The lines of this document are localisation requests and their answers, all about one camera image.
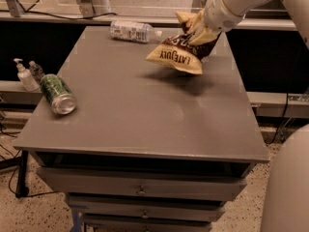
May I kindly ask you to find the brown chip bag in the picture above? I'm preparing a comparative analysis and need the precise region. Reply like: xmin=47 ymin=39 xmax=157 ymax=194
xmin=146 ymin=33 xmax=218 ymax=74

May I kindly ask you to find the small clear bottle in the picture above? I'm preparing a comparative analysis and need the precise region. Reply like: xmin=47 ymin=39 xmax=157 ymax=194
xmin=29 ymin=61 xmax=45 ymax=83

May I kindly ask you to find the black cable on ledge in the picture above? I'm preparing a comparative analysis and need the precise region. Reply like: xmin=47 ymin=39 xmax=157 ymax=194
xmin=0 ymin=0 xmax=119 ymax=21

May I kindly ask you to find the green drink can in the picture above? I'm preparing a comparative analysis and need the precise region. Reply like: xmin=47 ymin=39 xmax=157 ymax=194
xmin=40 ymin=74 xmax=77 ymax=115

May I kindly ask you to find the white pump sanitizer bottle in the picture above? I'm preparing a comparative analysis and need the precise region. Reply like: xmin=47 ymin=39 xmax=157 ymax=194
xmin=14 ymin=58 xmax=39 ymax=92

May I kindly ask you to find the black floor cable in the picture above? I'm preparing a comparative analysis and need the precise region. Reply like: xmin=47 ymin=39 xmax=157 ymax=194
xmin=0 ymin=119 xmax=59 ymax=199

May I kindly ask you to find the clear plastic water bottle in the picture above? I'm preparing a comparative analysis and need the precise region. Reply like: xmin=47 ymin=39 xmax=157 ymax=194
xmin=110 ymin=20 xmax=162 ymax=44

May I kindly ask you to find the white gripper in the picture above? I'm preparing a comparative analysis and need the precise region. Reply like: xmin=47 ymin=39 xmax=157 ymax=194
xmin=176 ymin=0 xmax=243 ymax=45

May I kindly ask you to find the grey drawer cabinet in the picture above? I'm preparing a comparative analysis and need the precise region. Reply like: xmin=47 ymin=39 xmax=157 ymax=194
xmin=14 ymin=27 xmax=268 ymax=232

